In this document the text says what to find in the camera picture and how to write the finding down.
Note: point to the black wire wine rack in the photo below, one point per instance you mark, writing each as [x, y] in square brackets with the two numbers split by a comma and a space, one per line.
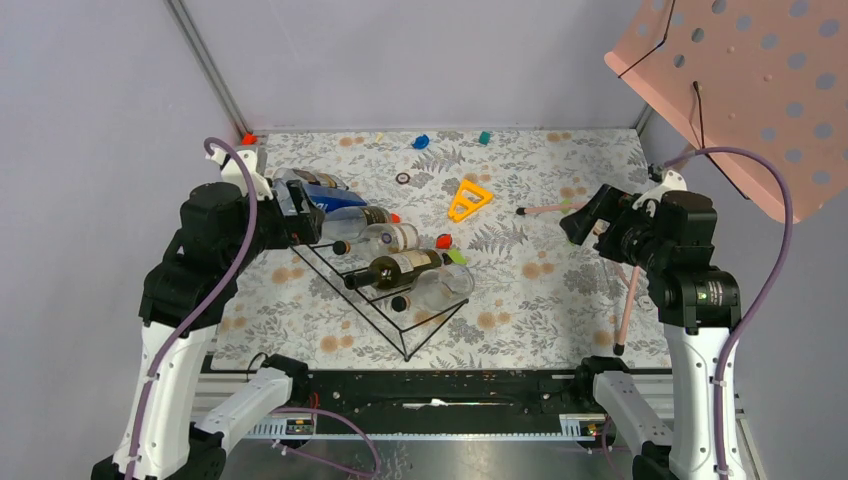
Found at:
[371, 298]

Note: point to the floral table mat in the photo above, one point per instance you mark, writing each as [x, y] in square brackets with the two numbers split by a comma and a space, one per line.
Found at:
[537, 302]

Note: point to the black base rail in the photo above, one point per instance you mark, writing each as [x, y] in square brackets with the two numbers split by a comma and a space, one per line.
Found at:
[452, 404]

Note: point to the blue bottle cap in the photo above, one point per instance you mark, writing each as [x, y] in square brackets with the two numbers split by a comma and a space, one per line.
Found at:
[421, 142]

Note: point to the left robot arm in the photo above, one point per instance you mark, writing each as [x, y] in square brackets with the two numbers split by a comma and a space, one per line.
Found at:
[224, 226]

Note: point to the clear bottle black cap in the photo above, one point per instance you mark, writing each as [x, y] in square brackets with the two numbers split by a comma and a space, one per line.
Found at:
[436, 290]

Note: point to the clear bottle black label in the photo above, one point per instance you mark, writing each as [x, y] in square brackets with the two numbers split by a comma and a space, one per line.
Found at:
[347, 223]

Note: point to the green block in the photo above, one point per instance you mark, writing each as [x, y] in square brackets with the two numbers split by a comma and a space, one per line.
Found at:
[456, 257]

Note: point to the clear bottle gold label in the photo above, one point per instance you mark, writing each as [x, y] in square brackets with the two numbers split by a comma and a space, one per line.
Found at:
[311, 177]

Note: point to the blue triangular bottle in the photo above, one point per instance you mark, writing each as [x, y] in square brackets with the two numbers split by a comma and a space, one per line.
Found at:
[330, 199]

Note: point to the pink music stand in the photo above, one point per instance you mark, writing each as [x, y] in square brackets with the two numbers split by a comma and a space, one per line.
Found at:
[764, 85]

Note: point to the short clear glass bottle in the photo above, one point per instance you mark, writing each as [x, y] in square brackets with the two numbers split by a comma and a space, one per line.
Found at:
[380, 239]

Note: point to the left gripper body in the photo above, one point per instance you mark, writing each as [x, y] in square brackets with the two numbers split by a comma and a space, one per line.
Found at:
[275, 229]

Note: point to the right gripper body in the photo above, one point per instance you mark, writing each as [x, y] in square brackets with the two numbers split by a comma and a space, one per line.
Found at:
[629, 237]

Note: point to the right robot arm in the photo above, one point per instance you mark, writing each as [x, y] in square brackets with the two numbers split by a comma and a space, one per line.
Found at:
[667, 232]

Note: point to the dark green wine bottle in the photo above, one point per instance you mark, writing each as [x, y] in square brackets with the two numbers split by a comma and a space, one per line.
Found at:
[393, 271]

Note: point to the red block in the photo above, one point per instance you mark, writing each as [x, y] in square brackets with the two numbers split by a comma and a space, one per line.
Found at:
[444, 241]

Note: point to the yellow triangle block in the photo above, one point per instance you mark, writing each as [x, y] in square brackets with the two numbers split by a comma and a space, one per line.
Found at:
[468, 199]

